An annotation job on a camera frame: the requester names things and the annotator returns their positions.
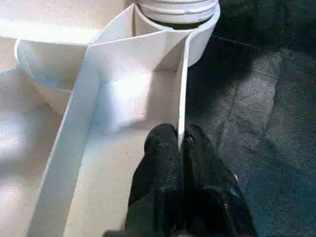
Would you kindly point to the white plastic table leg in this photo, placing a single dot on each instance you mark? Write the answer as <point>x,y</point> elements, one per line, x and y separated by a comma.
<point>177,7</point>

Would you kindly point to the white plastic children's table top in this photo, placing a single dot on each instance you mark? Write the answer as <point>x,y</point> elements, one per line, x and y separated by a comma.
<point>123,94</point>

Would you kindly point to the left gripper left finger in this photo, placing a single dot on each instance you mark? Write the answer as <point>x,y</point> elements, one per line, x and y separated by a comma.
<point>158,187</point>

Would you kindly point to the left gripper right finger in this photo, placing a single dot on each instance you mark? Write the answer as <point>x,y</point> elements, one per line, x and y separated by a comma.
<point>210,197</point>

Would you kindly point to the black work mat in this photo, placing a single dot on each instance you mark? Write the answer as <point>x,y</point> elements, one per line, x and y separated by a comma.
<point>266,123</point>

